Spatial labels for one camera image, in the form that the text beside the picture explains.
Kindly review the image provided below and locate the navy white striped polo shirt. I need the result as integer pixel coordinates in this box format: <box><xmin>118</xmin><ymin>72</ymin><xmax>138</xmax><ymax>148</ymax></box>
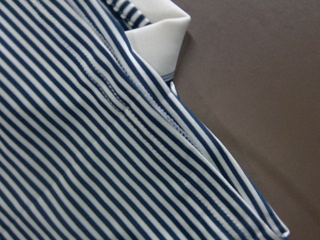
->
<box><xmin>0</xmin><ymin>0</ymin><xmax>290</xmax><ymax>240</ymax></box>

